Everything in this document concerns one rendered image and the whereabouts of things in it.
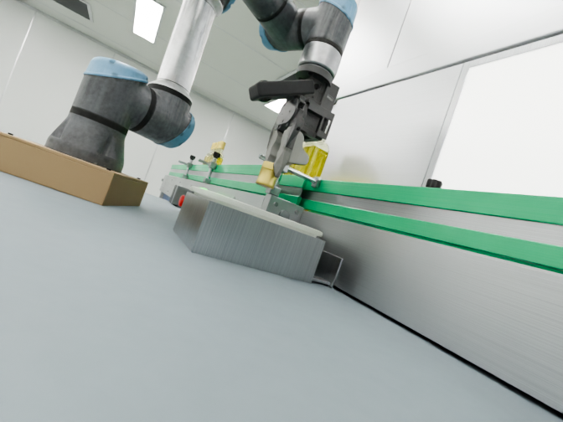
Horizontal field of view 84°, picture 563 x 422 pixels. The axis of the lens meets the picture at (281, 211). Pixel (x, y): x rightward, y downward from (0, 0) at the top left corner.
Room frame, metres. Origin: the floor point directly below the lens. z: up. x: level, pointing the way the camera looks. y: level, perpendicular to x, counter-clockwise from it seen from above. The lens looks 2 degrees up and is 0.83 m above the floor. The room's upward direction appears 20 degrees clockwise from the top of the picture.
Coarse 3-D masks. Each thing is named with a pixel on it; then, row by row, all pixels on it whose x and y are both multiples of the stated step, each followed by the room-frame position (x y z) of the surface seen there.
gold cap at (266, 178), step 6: (264, 162) 0.56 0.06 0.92; (270, 162) 0.56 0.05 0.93; (264, 168) 0.56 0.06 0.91; (270, 168) 0.56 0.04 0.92; (264, 174) 0.56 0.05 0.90; (270, 174) 0.56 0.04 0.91; (258, 180) 0.56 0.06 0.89; (264, 180) 0.56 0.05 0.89; (270, 180) 0.56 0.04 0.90; (264, 186) 0.59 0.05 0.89; (270, 186) 0.56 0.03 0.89
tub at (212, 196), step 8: (200, 192) 0.50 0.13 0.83; (208, 192) 0.46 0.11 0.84; (216, 200) 0.46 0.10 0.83; (224, 200) 0.45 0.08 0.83; (232, 200) 0.46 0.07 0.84; (240, 208) 0.48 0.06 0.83; (248, 208) 0.47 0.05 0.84; (256, 208) 0.48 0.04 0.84; (256, 216) 0.49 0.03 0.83; (264, 216) 0.49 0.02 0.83; (272, 216) 0.49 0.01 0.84; (280, 216) 0.50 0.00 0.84; (280, 224) 0.51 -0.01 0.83; (288, 224) 0.51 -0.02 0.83; (296, 224) 0.51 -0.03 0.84; (304, 232) 0.54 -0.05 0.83; (312, 232) 0.53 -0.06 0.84; (320, 232) 0.54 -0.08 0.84
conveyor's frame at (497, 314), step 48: (240, 192) 0.87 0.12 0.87; (336, 240) 0.61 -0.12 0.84; (384, 240) 0.51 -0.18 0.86; (384, 288) 0.48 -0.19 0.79; (432, 288) 0.42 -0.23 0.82; (480, 288) 0.37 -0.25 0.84; (528, 288) 0.33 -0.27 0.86; (432, 336) 0.40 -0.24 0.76; (480, 336) 0.35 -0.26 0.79; (528, 336) 0.32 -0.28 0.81; (528, 384) 0.31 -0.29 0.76
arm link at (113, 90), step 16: (96, 64) 0.64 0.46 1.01; (112, 64) 0.64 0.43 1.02; (96, 80) 0.64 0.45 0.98; (112, 80) 0.64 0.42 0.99; (128, 80) 0.66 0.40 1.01; (144, 80) 0.69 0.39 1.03; (80, 96) 0.64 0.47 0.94; (96, 96) 0.64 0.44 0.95; (112, 96) 0.65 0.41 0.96; (128, 96) 0.67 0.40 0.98; (144, 96) 0.70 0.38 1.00; (96, 112) 0.64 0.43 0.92; (112, 112) 0.66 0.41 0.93; (128, 112) 0.69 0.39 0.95; (144, 112) 0.71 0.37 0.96; (128, 128) 0.71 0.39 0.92
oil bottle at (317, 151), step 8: (312, 144) 0.86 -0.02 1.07; (320, 144) 0.86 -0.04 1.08; (312, 152) 0.85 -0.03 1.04; (320, 152) 0.86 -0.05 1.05; (328, 152) 0.88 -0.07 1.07; (312, 160) 0.86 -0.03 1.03; (320, 160) 0.87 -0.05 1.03; (304, 168) 0.86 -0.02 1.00; (312, 168) 0.86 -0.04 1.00; (320, 168) 0.87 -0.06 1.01; (312, 176) 0.86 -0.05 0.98; (320, 176) 0.88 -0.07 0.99
